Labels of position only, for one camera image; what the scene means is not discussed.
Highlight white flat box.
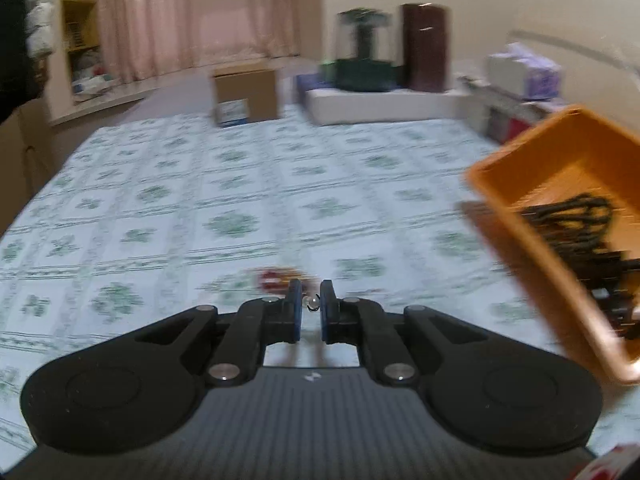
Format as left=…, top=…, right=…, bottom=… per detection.
left=304, top=86, right=468, bottom=127

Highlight white plastic bag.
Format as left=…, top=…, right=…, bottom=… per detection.
left=70, top=66, right=117, bottom=97

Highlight brown cardboard box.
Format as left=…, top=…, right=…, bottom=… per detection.
left=212, top=66, right=279, bottom=128

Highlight black cables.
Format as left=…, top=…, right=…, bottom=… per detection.
left=520, top=194, right=617, bottom=257

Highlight purple tissue pack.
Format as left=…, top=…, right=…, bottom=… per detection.
left=486, top=42, right=562, bottom=102

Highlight blue flat book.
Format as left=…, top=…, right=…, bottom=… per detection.
left=292, top=73, right=327, bottom=107

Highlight white puffer jacket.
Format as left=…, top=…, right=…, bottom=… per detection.
left=10, top=0, right=57, bottom=60

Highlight yellow bookshelf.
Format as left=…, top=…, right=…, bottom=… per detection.
left=59, top=0, right=102, bottom=97

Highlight brown metal canister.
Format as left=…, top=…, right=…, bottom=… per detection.
left=399, top=3, right=452, bottom=94

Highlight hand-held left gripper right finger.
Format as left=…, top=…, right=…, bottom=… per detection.
left=320, top=280, right=484, bottom=387

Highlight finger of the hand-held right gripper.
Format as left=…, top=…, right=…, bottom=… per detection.
left=586, top=250, right=640, bottom=335

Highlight red and white box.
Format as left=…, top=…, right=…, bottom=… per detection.
left=574, top=444, right=640, bottom=480

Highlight pink curtain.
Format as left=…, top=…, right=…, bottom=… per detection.
left=94, top=0, right=302, bottom=85

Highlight red jewelry piece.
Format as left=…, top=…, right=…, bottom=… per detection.
left=252, top=267, right=303, bottom=295

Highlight orange plastic tray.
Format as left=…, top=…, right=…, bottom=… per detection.
left=465, top=104, right=640, bottom=387

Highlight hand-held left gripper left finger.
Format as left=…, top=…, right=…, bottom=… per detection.
left=135, top=279, right=304, bottom=387

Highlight green glass humidifier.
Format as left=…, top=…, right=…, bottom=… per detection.
left=320, top=8, right=402, bottom=94

